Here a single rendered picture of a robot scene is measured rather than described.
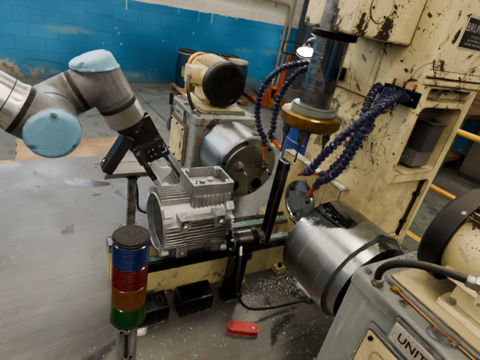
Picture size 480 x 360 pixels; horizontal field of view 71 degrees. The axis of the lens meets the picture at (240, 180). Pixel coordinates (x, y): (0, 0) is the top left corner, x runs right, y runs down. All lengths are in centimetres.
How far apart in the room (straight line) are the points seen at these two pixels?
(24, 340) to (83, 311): 14
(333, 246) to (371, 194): 35
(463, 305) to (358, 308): 18
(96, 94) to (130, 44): 573
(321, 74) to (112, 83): 53
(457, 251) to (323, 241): 29
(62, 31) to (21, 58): 72
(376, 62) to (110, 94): 76
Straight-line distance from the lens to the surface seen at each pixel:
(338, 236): 83
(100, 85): 79
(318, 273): 83
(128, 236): 57
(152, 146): 87
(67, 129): 66
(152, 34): 661
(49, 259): 119
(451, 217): 67
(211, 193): 91
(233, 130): 128
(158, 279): 100
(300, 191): 117
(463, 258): 68
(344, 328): 80
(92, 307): 104
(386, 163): 109
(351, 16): 93
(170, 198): 90
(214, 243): 96
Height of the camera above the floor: 157
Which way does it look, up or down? 27 degrees down
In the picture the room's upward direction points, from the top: 12 degrees clockwise
